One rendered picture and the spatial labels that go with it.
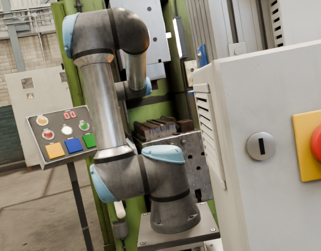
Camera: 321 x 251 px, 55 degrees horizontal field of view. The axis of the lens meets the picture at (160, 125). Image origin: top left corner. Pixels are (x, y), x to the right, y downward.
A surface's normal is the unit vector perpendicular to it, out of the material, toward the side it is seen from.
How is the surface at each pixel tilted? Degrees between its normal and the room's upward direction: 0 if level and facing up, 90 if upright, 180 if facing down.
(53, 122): 60
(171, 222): 73
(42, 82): 90
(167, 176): 90
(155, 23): 90
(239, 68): 90
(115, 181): 81
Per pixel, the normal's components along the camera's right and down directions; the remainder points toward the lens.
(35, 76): 0.23, 0.07
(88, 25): 0.10, -0.11
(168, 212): -0.29, -0.14
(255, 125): 0.01, 0.11
